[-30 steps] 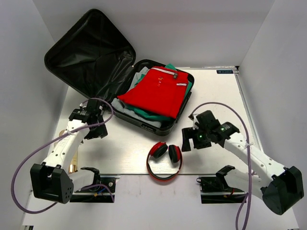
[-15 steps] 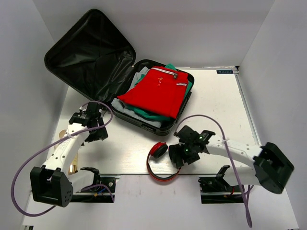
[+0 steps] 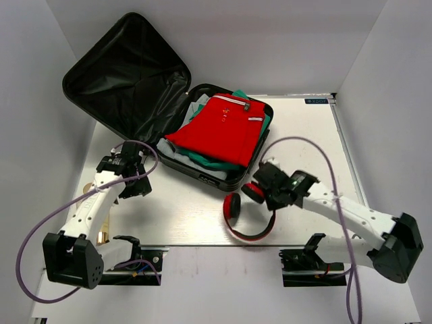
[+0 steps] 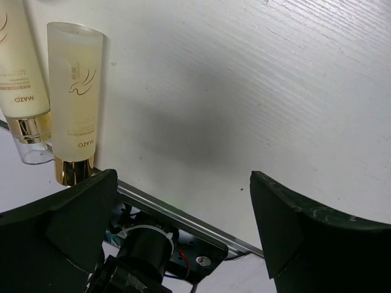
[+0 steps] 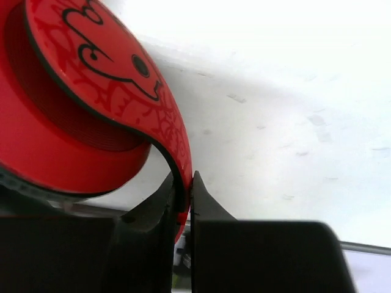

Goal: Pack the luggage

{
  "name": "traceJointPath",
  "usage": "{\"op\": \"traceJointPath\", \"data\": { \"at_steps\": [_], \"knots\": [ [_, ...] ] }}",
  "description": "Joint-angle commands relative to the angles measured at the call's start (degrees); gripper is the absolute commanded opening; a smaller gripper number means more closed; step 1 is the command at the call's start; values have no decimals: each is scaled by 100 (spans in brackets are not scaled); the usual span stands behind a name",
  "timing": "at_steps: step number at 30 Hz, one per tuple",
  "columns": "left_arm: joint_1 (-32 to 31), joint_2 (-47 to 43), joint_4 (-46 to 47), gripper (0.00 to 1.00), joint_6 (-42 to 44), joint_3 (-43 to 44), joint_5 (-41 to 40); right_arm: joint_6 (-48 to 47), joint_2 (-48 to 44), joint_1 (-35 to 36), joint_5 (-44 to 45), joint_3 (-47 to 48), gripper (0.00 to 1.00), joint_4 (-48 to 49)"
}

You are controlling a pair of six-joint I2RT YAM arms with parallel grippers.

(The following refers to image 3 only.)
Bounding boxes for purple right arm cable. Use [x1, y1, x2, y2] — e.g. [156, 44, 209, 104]
[257, 136, 364, 324]

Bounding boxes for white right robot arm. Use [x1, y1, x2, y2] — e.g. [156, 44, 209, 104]
[253, 161, 424, 284]

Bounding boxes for grey zip hoodie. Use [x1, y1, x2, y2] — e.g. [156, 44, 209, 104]
[157, 94, 228, 180]

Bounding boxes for blue label sticker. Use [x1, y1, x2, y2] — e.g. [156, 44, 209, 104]
[304, 98, 329, 105]

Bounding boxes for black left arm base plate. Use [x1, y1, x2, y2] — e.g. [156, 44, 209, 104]
[99, 247, 169, 286]

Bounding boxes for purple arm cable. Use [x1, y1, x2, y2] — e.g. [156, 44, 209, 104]
[257, 136, 364, 324]
[14, 140, 161, 302]

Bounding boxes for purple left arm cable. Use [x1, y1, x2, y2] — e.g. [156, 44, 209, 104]
[14, 140, 161, 302]

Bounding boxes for black open suitcase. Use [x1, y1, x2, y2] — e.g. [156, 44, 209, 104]
[61, 12, 275, 193]

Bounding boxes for green jacket with orange letter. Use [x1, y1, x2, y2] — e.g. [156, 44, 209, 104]
[164, 89, 270, 171]

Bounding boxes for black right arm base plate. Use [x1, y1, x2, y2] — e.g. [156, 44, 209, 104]
[279, 234, 348, 288]

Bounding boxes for red polo shirt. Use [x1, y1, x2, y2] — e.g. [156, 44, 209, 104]
[164, 93, 266, 167]

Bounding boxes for white gold cosmetic tube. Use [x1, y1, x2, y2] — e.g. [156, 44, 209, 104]
[80, 182, 112, 246]

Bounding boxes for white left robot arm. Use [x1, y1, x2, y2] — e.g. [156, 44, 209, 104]
[43, 140, 152, 289]

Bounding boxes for red black headphones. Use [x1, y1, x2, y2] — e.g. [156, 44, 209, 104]
[223, 181, 276, 242]

